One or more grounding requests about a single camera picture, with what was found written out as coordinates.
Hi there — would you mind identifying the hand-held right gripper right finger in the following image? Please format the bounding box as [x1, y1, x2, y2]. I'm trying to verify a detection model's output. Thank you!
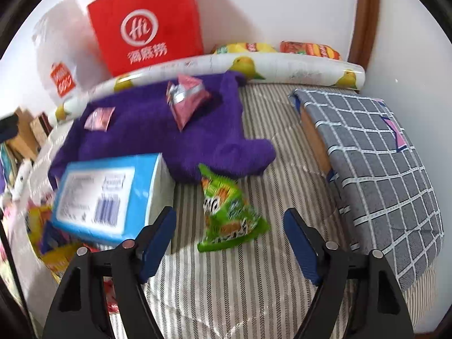
[283, 208, 415, 339]

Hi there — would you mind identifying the grey checked cushion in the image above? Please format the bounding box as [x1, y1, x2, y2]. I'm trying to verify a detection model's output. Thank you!
[288, 88, 445, 292]

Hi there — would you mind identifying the blue and white box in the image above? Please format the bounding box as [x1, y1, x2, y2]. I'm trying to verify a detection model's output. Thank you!
[51, 153, 175, 247]

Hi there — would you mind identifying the red paper bag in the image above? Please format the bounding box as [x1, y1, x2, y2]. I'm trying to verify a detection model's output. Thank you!
[87, 0, 205, 77]

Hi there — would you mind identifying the orange snack bag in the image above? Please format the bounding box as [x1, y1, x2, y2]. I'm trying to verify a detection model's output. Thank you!
[280, 40, 342, 61]

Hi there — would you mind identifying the white plastic bag orange label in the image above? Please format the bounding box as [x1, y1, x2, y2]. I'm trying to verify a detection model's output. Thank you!
[32, 0, 114, 105]

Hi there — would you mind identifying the pale pink small snack packet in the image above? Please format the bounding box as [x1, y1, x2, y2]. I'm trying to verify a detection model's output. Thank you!
[84, 107, 116, 130]

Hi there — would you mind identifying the brown wooden frame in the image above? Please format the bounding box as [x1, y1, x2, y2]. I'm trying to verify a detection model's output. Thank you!
[348, 0, 382, 75]

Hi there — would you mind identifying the lemon print white bolster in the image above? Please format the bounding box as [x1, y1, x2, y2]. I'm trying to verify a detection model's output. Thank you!
[55, 52, 365, 124]

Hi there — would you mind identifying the green snack packet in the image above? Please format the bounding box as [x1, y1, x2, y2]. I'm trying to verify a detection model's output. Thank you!
[197, 163, 270, 253]

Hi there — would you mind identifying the brown cardboard box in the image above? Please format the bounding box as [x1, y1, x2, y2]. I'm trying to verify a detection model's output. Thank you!
[7, 109, 39, 163]

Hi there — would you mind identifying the white plush toy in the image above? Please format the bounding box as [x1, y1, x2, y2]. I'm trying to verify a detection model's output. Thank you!
[12, 160, 34, 202]

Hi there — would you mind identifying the purple towel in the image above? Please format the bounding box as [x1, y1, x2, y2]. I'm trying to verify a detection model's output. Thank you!
[47, 71, 277, 188]

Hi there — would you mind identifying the pile of colourful snack packets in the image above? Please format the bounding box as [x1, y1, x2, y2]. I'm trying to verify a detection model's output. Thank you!
[26, 203, 121, 315]

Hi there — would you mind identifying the pink triangular snack packet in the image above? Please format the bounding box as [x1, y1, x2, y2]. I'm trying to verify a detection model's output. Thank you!
[166, 75, 210, 132]

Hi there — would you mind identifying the dark patterned box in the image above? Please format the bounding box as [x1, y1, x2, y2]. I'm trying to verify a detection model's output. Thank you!
[30, 112, 53, 145]

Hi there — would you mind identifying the yellow snack bag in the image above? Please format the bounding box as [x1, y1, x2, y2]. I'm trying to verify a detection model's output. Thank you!
[212, 42, 278, 55]

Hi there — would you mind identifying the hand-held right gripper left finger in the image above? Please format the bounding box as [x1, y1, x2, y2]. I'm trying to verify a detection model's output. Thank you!
[42, 207, 177, 339]

